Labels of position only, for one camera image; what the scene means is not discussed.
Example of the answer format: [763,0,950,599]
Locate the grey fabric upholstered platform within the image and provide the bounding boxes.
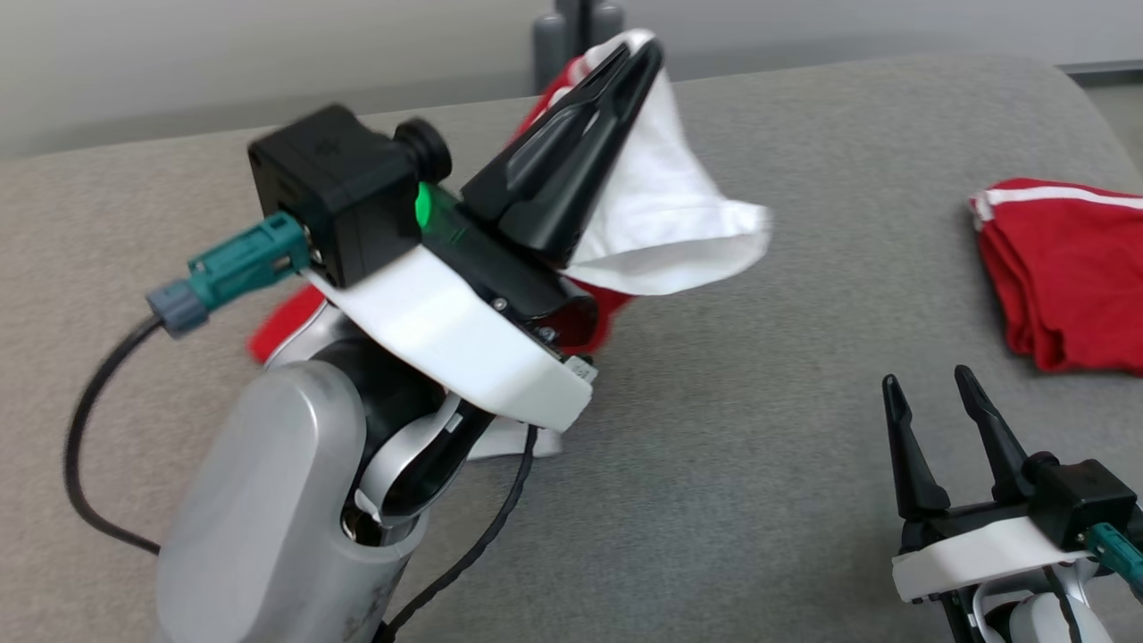
[0,54,1143,643]

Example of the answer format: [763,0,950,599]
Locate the red shorts with white stripes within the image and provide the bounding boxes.
[969,177,1143,376]

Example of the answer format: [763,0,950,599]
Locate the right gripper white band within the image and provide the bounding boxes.
[882,364,1096,605]

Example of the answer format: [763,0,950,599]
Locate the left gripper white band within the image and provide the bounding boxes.
[304,36,667,434]

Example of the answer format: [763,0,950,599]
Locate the grey metal post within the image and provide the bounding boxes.
[533,11,572,95]

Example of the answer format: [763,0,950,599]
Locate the red and white basketball jersey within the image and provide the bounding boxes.
[248,27,773,461]

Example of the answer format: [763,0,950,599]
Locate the grey rounded post foot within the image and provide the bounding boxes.
[589,0,627,50]

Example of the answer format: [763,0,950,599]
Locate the teal camera connector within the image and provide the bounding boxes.
[1083,522,1143,601]
[147,213,312,338]

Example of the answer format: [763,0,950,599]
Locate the teal right camera connector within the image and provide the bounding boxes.
[1083,522,1143,601]

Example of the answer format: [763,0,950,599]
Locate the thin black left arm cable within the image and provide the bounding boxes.
[375,425,538,643]

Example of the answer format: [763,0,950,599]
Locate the teal left camera connector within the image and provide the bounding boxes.
[147,213,312,338]

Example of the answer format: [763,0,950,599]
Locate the black left camera cable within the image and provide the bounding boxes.
[64,314,193,556]

